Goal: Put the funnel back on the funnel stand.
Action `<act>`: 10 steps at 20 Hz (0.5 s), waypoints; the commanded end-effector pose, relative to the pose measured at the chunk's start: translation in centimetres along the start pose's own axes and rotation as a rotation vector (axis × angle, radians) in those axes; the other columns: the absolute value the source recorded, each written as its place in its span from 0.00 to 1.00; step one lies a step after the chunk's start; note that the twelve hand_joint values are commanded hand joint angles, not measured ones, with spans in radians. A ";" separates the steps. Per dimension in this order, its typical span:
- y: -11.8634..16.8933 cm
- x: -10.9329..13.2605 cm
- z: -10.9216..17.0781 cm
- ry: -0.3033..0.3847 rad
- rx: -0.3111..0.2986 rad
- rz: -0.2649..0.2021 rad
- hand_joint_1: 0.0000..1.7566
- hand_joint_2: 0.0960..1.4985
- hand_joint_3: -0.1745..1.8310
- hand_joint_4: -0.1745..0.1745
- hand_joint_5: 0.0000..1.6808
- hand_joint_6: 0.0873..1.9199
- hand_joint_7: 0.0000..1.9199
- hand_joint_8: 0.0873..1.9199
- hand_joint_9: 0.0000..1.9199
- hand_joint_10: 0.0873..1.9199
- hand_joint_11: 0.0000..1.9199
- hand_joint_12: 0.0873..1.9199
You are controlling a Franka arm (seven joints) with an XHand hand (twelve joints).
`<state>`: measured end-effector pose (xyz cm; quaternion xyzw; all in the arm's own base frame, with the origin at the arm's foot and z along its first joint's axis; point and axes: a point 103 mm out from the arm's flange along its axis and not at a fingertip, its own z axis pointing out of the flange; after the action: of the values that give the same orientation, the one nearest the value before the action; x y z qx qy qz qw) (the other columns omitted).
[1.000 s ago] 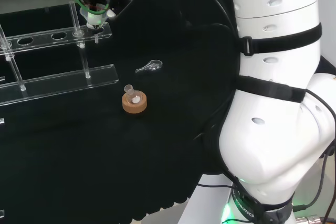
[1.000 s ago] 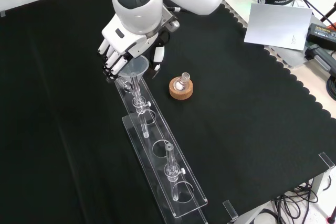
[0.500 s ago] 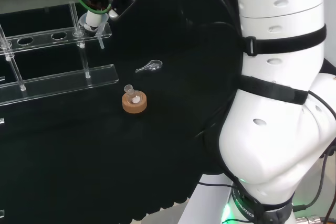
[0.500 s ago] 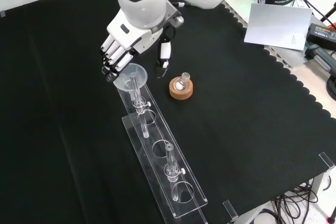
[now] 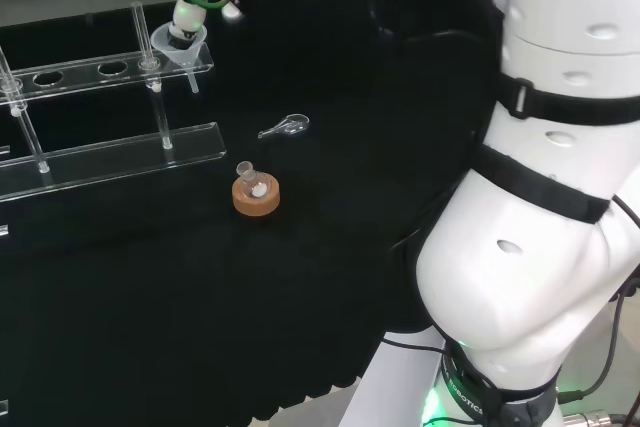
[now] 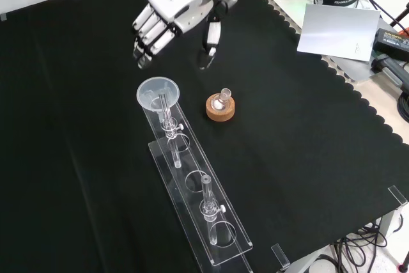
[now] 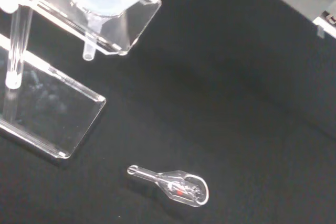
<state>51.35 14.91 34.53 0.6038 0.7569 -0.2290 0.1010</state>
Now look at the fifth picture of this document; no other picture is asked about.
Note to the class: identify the small round-bottom glass flask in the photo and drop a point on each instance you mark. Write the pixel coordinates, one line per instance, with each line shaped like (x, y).
(251, 186)

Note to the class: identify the translucent plastic funnel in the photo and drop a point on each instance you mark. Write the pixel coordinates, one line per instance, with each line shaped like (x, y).
(162, 43)

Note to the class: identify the clear acrylic funnel stand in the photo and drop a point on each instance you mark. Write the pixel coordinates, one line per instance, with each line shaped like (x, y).
(125, 153)

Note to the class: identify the clear glass weighing funnel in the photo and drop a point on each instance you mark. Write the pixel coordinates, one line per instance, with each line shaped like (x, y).
(292, 124)

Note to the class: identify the black bench cloth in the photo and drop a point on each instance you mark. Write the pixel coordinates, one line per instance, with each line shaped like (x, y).
(200, 297)

